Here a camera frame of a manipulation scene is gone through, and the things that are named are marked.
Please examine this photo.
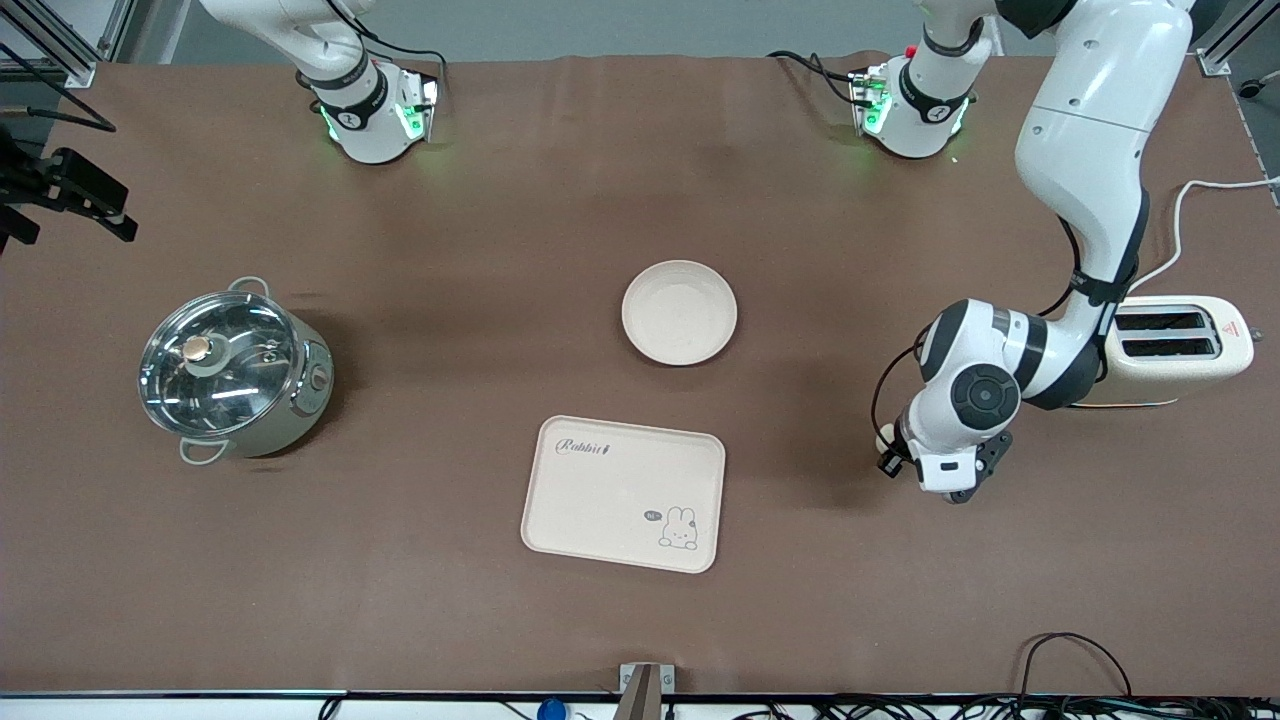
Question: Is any round white plate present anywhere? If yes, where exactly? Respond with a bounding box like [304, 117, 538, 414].
[621, 259, 739, 367]

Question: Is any white two-slot toaster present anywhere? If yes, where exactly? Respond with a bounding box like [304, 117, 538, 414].
[1085, 295, 1256, 409]

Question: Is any white rabbit print tray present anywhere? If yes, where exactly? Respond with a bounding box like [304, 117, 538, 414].
[520, 415, 727, 575]

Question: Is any brown table mat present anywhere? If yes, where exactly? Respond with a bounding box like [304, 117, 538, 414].
[0, 50, 1280, 696]

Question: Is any grey-green electric pot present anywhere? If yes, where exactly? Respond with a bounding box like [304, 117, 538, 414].
[140, 277, 336, 466]

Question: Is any glass pot lid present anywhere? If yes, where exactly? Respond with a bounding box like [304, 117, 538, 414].
[138, 290, 306, 439]

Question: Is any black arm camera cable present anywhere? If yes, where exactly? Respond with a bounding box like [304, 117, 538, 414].
[870, 215, 1086, 479]

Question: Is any looped black cable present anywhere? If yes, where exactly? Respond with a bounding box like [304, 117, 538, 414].
[1018, 631, 1133, 701]

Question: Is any black cable bundle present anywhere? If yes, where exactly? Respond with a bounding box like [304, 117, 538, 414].
[700, 694, 1280, 720]

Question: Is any white toaster power cable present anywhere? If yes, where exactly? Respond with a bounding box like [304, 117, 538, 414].
[1128, 176, 1280, 293]

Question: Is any metal mount bracket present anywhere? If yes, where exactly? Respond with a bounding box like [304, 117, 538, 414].
[619, 662, 676, 720]

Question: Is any aluminium frame profile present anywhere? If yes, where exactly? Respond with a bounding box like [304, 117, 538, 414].
[0, 0, 136, 89]
[1190, 0, 1280, 77]

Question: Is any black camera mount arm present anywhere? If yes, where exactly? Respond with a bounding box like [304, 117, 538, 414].
[0, 125, 138, 251]

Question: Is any thin black cable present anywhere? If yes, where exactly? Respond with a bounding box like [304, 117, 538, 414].
[0, 45, 117, 133]

